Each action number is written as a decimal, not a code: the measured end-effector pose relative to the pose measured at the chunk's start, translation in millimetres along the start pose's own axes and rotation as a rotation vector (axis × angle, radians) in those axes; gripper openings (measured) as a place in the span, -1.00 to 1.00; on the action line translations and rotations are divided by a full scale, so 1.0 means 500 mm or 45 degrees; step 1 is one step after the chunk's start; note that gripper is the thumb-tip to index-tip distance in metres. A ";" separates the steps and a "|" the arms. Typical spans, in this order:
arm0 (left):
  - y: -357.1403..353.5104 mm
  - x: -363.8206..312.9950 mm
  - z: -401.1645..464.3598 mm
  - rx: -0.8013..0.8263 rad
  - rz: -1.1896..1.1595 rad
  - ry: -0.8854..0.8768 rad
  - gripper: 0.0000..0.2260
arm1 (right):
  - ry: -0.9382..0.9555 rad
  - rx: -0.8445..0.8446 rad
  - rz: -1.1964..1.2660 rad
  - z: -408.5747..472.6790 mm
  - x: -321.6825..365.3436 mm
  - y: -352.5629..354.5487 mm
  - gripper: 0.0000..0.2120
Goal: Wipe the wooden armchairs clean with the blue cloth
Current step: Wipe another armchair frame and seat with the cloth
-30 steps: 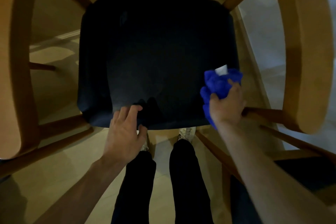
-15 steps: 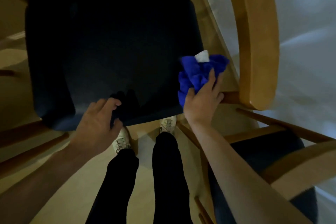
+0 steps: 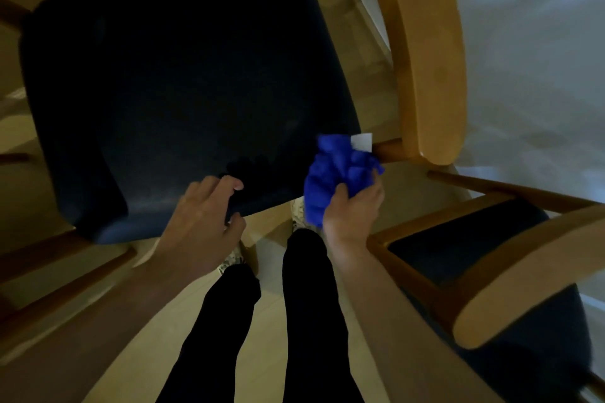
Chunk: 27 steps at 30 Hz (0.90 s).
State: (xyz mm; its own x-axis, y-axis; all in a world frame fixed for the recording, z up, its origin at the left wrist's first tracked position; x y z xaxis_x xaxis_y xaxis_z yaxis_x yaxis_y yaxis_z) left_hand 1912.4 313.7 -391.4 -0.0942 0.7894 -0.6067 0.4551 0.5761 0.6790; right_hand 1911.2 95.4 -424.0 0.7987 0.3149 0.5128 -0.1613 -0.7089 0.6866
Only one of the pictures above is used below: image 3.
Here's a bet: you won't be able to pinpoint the wooden chair dark blue seat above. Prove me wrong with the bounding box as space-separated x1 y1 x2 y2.
0 0 469 361
366 170 605 403

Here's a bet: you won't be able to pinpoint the person's left leg black trousers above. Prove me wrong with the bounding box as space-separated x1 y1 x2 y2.
155 263 262 403

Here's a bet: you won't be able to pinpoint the blue cleaning cloth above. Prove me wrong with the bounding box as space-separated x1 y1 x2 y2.
303 133 385 230

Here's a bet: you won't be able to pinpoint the person's patterned shoe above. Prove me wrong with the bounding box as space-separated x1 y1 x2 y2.
290 196 327 232
218 246 245 277

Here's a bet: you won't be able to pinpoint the person's left forearm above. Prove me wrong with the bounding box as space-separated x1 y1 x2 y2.
0 247 228 403

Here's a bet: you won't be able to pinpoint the person's leg black trousers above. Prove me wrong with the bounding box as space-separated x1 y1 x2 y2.
155 263 262 403
282 228 366 403

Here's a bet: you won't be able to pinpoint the person's right leg black trousers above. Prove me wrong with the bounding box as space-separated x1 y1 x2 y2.
282 228 366 403

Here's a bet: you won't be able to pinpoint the person's right hand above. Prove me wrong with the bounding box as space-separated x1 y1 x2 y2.
322 168 386 253

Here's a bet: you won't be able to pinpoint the person's right patterned shoe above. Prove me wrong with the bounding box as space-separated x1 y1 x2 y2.
290 196 327 232

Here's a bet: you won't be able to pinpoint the person's left patterned shoe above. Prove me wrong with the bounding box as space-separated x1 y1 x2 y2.
218 246 245 277

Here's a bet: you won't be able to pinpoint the person's right forearm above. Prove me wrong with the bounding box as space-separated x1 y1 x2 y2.
326 240 504 403

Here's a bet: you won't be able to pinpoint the person's left hand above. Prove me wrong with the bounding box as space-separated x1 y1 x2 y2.
157 174 248 272

